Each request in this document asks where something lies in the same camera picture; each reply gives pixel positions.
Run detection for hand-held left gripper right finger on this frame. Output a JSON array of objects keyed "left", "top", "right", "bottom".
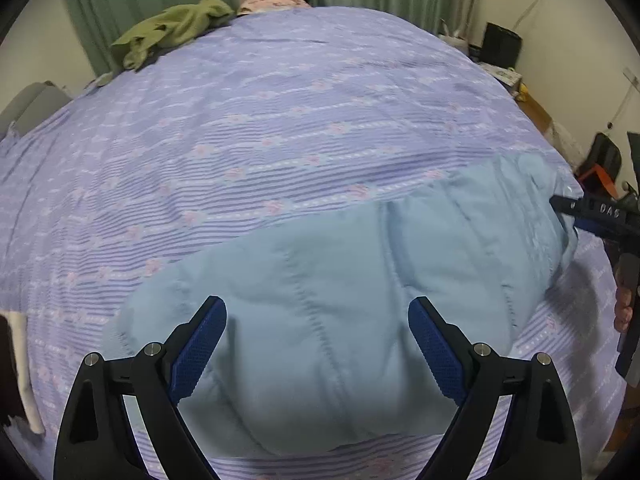
[{"left": 407, "top": 296, "right": 584, "bottom": 480}]

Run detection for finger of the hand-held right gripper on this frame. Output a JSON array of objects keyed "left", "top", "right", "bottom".
[{"left": 549, "top": 195, "right": 640, "bottom": 241}]

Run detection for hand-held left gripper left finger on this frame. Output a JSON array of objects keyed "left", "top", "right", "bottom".
[{"left": 52, "top": 296, "right": 227, "bottom": 480}]

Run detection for light blue pants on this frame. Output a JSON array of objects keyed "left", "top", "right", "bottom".
[{"left": 102, "top": 152, "right": 581, "bottom": 458}]

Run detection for person's right hand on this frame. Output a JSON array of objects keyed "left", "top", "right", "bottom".
[{"left": 613, "top": 285, "right": 637, "bottom": 334}]

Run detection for black and orange bag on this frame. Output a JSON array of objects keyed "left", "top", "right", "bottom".
[{"left": 575, "top": 132, "right": 624, "bottom": 197}]

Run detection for white box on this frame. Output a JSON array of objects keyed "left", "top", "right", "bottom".
[{"left": 492, "top": 65, "right": 524, "bottom": 90}]

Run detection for black box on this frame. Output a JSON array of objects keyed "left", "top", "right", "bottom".
[{"left": 482, "top": 22, "right": 523, "bottom": 68}]

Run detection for purple striped bed blanket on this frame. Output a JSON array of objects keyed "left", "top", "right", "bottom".
[{"left": 0, "top": 5, "right": 628, "bottom": 480}]

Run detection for grey chair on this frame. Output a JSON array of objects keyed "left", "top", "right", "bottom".
[{"left": 0, "top": 81, "right": 75, "bottom": 137}]

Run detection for green crumpled cloth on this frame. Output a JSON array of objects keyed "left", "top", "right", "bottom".
[{"left": 95, "top": 0, "right": 236, "bottom": 86}]

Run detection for wall cable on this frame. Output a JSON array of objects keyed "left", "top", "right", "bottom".
[{"left": 519, "top": 0, "right": 547, "bottom": 28}]

